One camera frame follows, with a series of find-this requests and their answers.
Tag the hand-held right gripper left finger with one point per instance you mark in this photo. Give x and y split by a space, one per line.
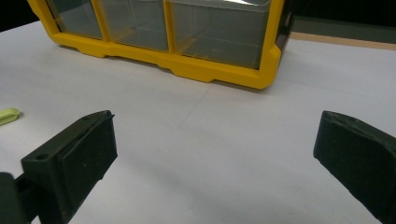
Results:
74 161

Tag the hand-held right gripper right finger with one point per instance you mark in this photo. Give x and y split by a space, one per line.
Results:
358 155

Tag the light green plastic item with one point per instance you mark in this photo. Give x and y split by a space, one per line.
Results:
8 115

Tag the clear plastic drawer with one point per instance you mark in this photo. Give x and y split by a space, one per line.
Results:
218 34
134 25
74 17

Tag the yellow drawer organizer cabinet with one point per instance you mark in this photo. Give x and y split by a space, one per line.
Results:
193 67

